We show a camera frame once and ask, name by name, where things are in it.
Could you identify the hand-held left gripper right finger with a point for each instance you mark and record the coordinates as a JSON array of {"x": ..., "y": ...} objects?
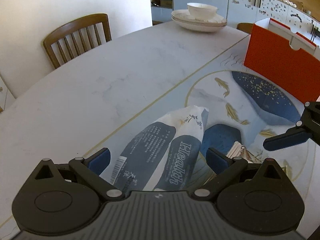
[{"x": 216, "y": 161}]

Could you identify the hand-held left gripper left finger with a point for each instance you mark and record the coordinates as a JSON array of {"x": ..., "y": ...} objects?
[{"x": 100, "y": 158}]

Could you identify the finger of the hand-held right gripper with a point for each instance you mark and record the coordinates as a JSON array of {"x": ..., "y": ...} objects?
[{"x": 285, "y": 140}]

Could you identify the blue white plastic packet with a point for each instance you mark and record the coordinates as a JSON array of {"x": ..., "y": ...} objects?
[{"x": 160, "y": 140}]

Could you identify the orange cardboard box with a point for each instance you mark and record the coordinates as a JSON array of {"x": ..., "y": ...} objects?
[{"x": 275, "y": 62}]

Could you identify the white side cabinet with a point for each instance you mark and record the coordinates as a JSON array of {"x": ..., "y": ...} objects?
[{"x": 5, "y": 95}]

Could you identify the brown wooden chair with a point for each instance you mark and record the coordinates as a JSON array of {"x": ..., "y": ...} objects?
[
  {"x": 243, "y": 27},
  {"x": 75, "y": 37}
]

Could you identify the white ceramic plate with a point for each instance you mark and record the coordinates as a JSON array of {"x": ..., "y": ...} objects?
[{"x": 200, "y": 28}]

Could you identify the white cabinet with speckled print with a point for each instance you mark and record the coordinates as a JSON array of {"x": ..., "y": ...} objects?
[{"x": 270, "y": 5}]

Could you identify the stack of white plates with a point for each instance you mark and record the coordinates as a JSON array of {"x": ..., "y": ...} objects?
[{"x": 180, "y": 15}]

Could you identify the white ceramic bowl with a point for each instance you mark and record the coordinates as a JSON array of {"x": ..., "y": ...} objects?
[{"x": 201, "y": 11}]

